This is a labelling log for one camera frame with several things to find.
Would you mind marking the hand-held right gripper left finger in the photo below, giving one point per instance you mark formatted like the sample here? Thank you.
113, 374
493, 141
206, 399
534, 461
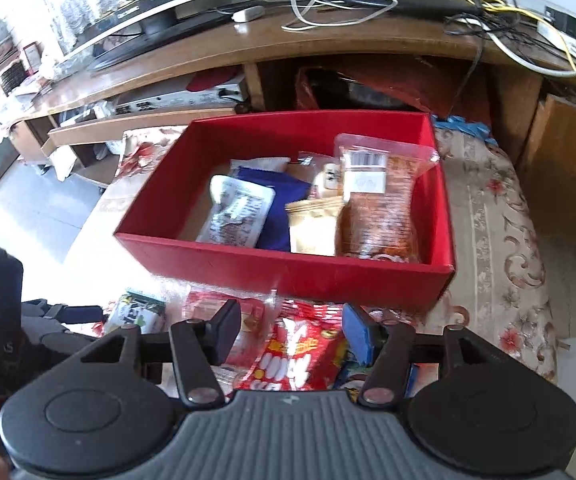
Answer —
223, 330

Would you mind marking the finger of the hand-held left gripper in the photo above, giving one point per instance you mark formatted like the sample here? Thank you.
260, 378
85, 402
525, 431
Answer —
82, 314

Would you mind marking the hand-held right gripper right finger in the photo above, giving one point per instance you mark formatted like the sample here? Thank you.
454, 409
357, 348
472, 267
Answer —
358, 335

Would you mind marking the clear pink snack packet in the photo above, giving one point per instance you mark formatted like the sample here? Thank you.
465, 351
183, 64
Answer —
255, 312

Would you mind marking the green white snack packet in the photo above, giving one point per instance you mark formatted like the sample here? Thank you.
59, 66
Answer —
135, 310

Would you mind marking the red yellow snack packet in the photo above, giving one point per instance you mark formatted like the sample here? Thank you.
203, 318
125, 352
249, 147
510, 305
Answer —
293, 355

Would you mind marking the red cardboard box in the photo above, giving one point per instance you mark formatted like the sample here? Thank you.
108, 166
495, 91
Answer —
288, 272

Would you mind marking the white brown snack packet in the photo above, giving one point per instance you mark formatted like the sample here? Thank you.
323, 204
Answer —
235, 215

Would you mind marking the beige snack packet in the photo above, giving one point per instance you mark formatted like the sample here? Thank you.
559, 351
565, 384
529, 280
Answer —
315, 227

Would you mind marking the large orange snack bag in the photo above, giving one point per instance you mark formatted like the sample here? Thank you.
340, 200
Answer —
382, 205

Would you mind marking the blue wafer biscuit packet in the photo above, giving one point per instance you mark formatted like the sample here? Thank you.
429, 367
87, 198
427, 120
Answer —
280, 210

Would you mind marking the blue printed snack packet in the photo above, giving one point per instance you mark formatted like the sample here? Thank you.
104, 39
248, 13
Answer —
348, 376

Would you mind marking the white plastic bag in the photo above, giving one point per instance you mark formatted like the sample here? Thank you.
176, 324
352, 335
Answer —
62, 162

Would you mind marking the clear packet with round bun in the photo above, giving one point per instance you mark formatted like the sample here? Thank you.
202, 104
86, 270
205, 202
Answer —
328, 180

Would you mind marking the grey white snack packet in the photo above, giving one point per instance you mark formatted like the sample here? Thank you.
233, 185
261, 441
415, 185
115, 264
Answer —
263, 164

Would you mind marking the blue plastic wrap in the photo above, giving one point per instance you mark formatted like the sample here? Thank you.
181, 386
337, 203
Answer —
462, 127

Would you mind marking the silver disc player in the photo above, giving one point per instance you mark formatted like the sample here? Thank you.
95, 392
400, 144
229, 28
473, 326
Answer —
178, 99

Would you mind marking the red bag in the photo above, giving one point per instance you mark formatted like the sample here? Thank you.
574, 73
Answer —
392, 87

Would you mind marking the pile of printed boxes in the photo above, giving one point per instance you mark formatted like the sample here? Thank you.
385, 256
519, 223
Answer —
3, 60

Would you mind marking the wooden side cabinet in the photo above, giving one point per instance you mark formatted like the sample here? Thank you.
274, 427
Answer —
562, 160

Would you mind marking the wooden tv stand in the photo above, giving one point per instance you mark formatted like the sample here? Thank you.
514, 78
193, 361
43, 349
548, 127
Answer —
367, 40

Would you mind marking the white power adapter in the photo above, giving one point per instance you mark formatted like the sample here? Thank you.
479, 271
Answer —
248, 13

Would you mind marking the black router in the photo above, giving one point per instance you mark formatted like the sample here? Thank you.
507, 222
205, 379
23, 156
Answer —
417, 2

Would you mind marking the white power strip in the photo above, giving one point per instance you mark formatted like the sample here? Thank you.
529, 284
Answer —
572, 42

